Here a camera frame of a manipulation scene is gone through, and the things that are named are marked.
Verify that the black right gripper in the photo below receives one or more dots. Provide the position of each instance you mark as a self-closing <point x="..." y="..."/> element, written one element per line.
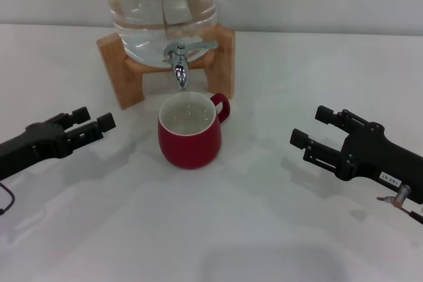
<point x="380" y="160"/>

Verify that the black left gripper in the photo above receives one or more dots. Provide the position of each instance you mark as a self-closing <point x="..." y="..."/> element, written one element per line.
<point x="29" y="146"/>

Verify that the chrome faucet with lever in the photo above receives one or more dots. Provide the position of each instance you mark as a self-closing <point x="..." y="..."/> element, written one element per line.
<point x="180" y="70"/>

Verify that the red ceramic cup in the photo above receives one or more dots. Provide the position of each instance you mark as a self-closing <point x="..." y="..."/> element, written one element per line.
<point x="188" y="150"/>

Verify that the wooden dispenser stand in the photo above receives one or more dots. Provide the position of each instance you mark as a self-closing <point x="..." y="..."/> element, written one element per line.
<point x="127" y="87"/>

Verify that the glass water dispenser jar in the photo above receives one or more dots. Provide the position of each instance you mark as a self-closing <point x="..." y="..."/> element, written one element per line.
<point x="148" y="14"/>

